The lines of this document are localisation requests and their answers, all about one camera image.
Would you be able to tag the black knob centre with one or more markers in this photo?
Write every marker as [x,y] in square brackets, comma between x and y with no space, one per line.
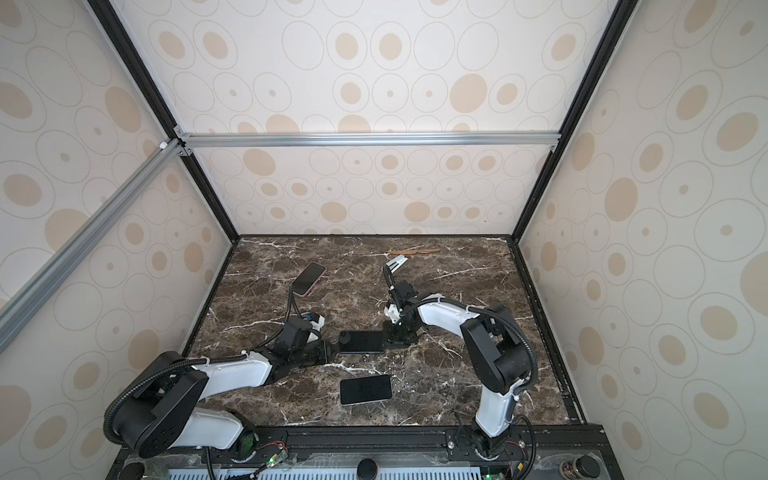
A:
[367,469]

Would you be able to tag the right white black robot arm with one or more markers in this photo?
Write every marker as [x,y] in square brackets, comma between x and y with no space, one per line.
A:
[500,354]

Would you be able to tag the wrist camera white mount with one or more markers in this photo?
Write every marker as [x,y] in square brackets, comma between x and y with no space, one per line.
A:
[316,320]
[393,313]

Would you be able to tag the horizontal aluminium rail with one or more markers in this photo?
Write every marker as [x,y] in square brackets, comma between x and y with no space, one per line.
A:
[378,139]

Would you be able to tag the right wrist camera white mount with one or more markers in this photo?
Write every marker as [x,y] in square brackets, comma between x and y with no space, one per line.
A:
[393,313]

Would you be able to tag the white stapler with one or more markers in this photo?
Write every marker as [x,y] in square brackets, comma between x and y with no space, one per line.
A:
[394,264]

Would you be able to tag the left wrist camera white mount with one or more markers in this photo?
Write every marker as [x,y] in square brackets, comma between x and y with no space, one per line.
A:
[316,320]

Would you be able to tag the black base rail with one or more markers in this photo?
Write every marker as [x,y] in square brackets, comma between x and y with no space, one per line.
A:
[436,452]

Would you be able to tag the diagonal aluminium rail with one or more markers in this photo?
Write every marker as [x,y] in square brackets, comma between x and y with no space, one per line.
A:
[38,290]

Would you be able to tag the pink phone case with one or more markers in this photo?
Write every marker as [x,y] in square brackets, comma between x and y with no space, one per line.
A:
[308,279]

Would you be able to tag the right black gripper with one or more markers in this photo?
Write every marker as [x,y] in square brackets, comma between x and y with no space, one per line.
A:
[392,341]

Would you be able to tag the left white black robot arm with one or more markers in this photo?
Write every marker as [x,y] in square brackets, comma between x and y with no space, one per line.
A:
[161,409]

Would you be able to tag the round button right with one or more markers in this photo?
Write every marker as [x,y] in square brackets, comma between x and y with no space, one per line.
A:
[580,468]

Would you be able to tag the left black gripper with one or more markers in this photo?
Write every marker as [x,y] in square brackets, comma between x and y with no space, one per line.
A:
[323,353]

